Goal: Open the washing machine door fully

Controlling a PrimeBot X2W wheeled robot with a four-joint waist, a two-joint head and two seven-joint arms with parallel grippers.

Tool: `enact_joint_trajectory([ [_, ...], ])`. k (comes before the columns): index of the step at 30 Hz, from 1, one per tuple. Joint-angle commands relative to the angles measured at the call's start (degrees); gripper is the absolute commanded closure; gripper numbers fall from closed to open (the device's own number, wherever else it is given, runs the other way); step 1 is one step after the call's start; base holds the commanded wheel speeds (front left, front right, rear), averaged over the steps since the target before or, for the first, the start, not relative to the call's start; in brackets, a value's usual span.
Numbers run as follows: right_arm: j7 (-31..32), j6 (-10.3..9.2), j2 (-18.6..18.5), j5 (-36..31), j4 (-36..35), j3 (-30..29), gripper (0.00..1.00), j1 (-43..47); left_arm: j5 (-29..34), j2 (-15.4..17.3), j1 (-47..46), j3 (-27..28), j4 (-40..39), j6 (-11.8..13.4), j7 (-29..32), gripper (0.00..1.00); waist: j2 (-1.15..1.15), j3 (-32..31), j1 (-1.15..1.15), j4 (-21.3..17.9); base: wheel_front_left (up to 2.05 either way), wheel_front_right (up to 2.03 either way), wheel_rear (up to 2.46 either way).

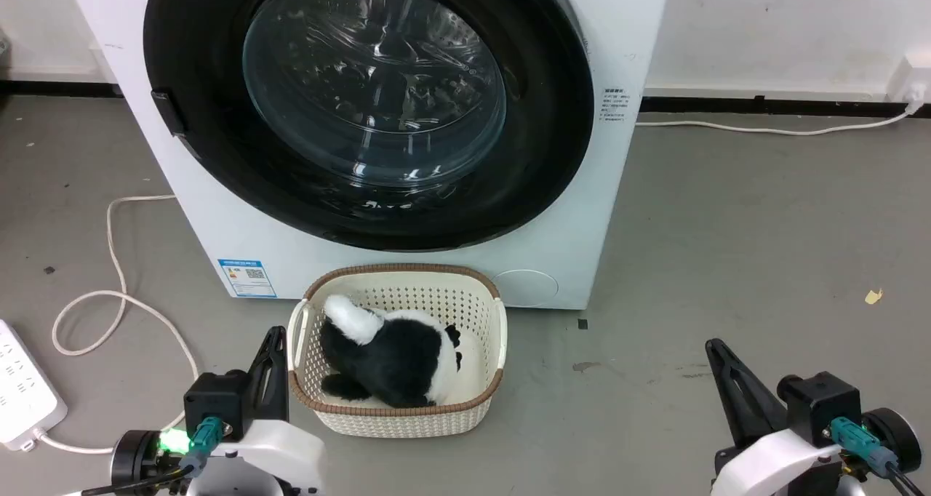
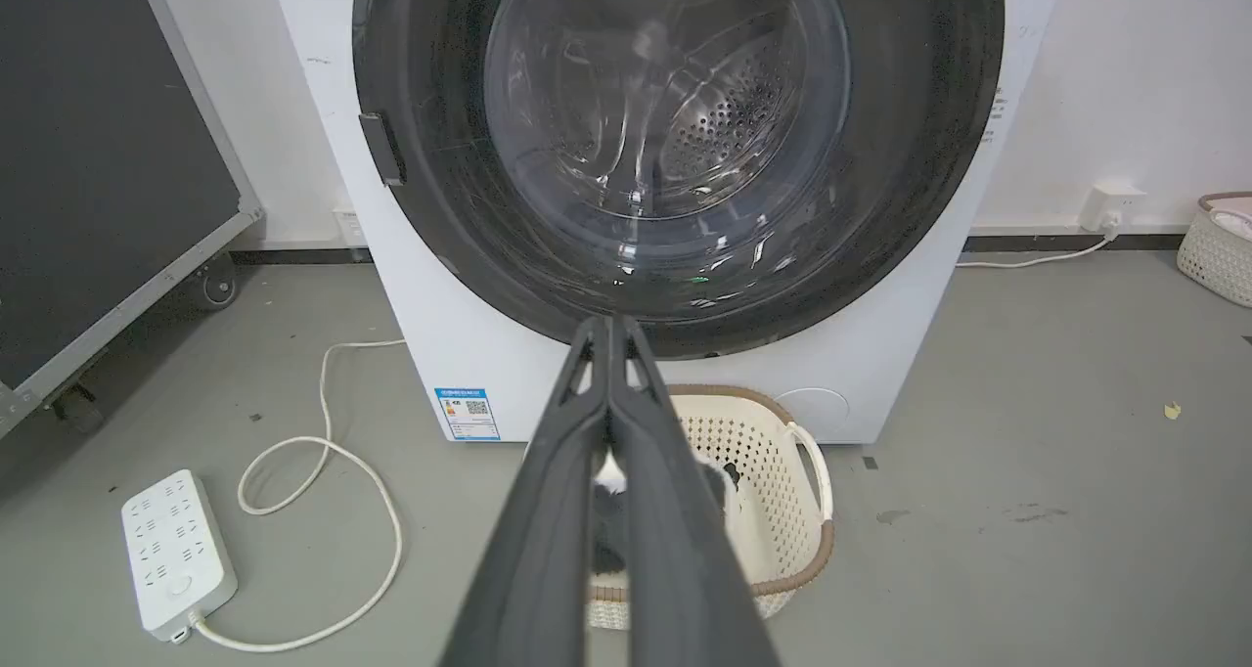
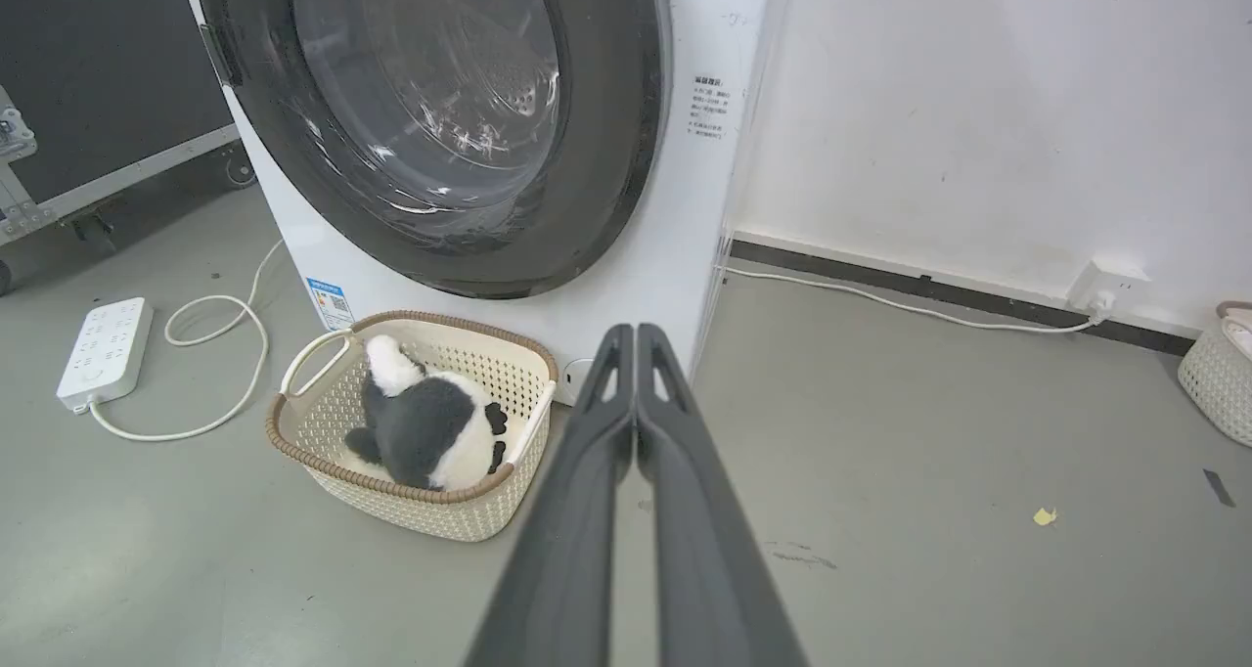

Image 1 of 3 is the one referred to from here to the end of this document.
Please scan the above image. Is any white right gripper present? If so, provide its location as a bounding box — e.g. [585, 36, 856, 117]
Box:
[704, 338, 844, 496]

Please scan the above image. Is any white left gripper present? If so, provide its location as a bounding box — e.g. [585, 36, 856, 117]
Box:
[186, 326, 326, 496]

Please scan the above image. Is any white front-load washing machine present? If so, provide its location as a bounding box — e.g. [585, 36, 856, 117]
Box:
[62, 0, 674, 311]

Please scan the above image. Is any black round glass washer door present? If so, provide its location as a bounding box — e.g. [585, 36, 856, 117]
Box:
[143, 0, 596, 252]

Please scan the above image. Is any blue energy label sticker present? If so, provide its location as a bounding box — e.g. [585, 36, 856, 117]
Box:
[217, 258, 278, 299]

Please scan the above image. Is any black and white plush toy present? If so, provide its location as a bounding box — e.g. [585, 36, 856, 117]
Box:
[319, 294, 464, 409]

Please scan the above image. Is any cream plastic laundry basket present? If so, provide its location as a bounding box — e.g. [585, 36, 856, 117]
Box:
[287, 263, 508, 439]

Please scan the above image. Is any round white filter cover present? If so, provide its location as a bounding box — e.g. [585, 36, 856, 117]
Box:
[493, 268, 560, 308]

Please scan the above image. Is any white power strip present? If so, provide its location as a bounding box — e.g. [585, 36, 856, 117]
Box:
[0, 319, 68, 452]

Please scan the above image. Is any small text sticker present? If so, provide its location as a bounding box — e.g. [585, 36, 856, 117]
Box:
[601, 89, 631, 121]

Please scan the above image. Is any teal left camera connector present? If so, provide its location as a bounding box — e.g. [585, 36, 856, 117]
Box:
[189, 417, 223, 459]

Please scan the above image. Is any teal camera connector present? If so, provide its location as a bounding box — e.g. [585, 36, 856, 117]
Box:
[189, 417, 223, 459]
[829, 417, 900, 472]

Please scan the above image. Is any teal right camera connector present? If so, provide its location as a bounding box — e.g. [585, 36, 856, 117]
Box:
[829, 417, 900, 472]

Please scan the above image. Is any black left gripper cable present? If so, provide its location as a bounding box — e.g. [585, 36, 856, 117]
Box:
[79, 464, 199, 496]

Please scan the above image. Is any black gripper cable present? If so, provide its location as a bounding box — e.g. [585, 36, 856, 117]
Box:
[883, 461, 931, 496]
[79, 464, 199, 496]

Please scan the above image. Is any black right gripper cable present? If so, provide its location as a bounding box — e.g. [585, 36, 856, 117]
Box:
[883, 461, 931, 496]

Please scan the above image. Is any white power strip cable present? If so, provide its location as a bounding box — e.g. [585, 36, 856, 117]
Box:
[32, 193, 200, 455]

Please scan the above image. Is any white washer power cable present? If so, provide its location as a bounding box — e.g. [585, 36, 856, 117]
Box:
[636, 105, 914, 137]

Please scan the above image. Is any black door handle latch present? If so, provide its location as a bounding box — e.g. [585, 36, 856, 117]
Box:
[151, 89, 189, 137]

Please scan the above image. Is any white wall socket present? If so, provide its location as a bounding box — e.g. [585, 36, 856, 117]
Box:
[886, 55, 931, 116]

